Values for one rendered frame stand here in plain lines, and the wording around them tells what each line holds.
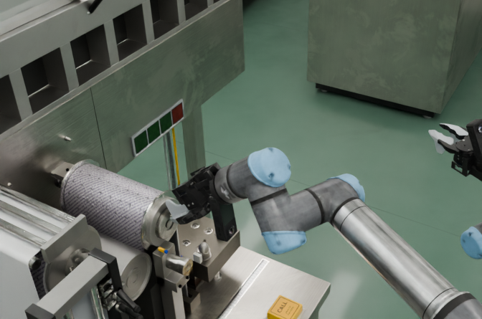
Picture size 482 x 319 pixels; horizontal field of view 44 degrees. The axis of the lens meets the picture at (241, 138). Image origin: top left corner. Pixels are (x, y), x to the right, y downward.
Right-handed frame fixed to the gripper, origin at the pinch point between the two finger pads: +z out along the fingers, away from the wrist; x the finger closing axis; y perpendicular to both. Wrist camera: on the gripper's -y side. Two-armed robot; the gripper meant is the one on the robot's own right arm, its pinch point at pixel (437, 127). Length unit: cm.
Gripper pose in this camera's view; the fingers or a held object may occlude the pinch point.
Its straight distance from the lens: 177.4
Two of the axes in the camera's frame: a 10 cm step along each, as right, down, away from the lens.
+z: -5.2, -4.6, 7.2
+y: 1.5, 7.8, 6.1
